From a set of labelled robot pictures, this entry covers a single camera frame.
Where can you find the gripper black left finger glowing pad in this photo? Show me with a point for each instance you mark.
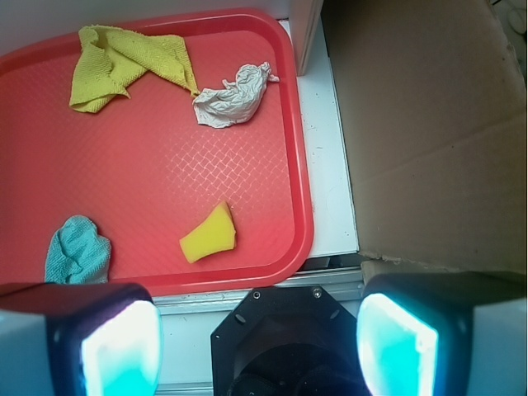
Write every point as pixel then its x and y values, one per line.
pixel 101 339

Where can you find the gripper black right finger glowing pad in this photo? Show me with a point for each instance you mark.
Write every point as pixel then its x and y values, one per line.
pixel 460 333

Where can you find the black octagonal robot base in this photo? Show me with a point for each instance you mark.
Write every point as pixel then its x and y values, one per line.
pixel 287 341

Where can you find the light blue cloth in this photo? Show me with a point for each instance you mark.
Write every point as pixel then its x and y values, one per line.
pixel 78 254

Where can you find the yellow microfiber cloth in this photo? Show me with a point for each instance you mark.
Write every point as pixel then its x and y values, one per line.
pixel 113 58

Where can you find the yellow sponge piece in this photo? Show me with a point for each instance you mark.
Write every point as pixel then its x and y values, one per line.
pixel 217 233

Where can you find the red plastic tray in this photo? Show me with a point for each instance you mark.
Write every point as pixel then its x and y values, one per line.
pixel 146 173

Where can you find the brown cardboard box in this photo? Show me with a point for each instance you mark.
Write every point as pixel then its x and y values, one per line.
pixel 433 108

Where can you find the crumpled white paper towel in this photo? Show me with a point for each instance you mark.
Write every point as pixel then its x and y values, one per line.
pixel 238 101

